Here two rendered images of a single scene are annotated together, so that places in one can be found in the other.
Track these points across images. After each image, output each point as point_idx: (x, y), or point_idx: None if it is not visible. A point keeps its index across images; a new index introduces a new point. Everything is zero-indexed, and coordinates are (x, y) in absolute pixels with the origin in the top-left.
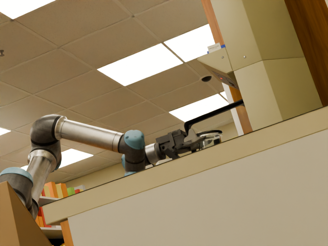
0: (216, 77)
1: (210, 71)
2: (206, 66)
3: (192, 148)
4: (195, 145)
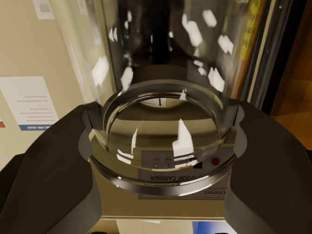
0: (221, 210)
1: (173, 214)
2: (107, 200)
3: (258, 224)
4: (228, 181)
